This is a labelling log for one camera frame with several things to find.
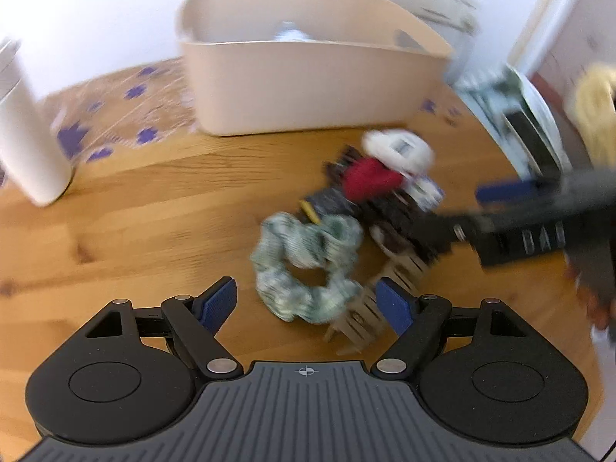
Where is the green scrunchie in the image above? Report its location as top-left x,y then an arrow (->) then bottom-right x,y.
250,212 -> 365,323

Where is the yellow towel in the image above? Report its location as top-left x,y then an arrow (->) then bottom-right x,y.
565,64 -> 616,165

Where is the white thermos bottle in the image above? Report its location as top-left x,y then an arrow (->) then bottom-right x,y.
0,38 -> 74,207

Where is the light blue cloth bag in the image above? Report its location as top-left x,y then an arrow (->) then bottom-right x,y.
455,65 -> 574,180

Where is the black phone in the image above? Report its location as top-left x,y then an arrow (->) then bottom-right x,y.
503,110 -> 565,177

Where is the beige hair claw clip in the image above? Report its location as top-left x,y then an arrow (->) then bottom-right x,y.
325,249 -> 432,355

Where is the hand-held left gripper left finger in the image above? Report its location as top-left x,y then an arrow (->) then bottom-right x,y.
84,276 -> 239,380

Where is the white wall socket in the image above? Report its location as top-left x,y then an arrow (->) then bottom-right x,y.
418,0 -> 485,26

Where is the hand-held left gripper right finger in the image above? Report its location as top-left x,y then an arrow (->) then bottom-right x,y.
373,279 -> 531,380

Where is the beige storage basket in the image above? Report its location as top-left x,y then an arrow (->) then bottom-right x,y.
176,0 -> 456,137

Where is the purple flower table mat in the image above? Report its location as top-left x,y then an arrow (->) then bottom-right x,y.
42,57 -> 464,165

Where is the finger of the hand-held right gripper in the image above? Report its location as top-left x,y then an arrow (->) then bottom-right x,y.
475,179 -> 565,207
415,211 -> 483,257

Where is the brown hair claw clip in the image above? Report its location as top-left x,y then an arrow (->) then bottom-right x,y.
326,147 -> 454,261

